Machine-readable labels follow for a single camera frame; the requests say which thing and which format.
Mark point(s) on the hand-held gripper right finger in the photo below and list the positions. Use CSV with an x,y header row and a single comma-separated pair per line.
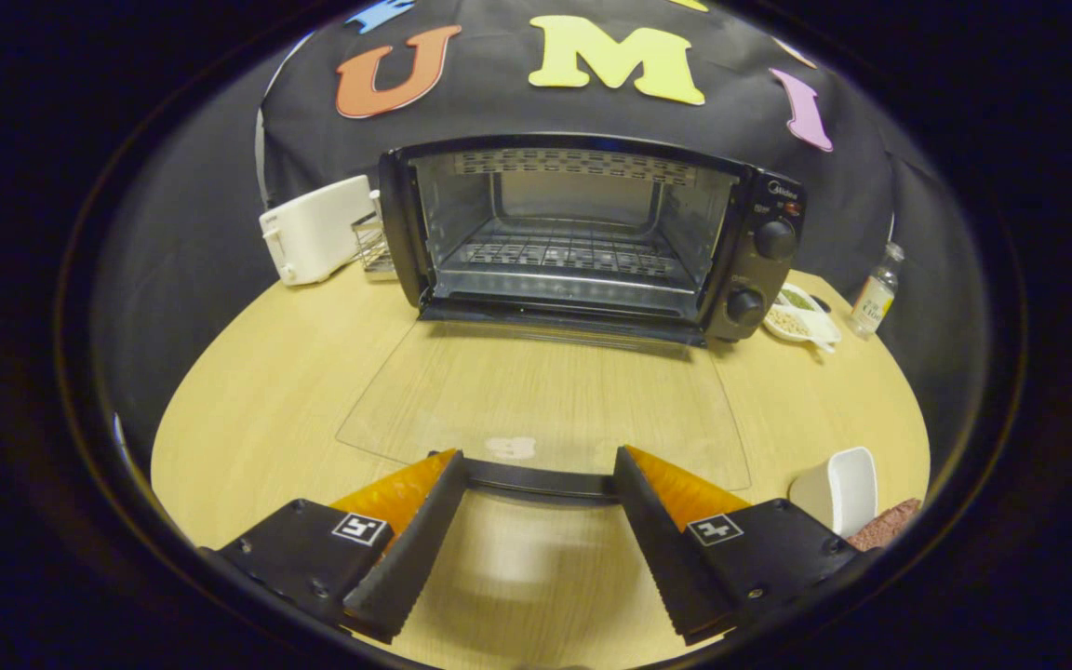
x,y
662,549

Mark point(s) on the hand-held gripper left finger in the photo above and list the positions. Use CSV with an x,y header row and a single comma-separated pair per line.
x,y
420,549

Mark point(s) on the brown meat slice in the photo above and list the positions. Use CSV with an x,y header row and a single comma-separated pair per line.
x,y
885,528

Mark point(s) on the black toaster oven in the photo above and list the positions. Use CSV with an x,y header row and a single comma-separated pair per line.
x,y
764,279

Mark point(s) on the white toaster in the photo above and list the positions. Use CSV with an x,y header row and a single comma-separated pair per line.
x,y
317,228

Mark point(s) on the small white tray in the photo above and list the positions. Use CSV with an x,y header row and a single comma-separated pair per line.
x,y
838,489

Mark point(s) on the white divided dish with beans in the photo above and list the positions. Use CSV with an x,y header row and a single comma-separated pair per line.
x,y
801,321

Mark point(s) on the small black bottle cap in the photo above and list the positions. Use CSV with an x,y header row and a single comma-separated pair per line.
x,y
821,303

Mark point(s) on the small clear glass bottle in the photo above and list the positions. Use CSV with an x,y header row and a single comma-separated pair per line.
x,y
874,298

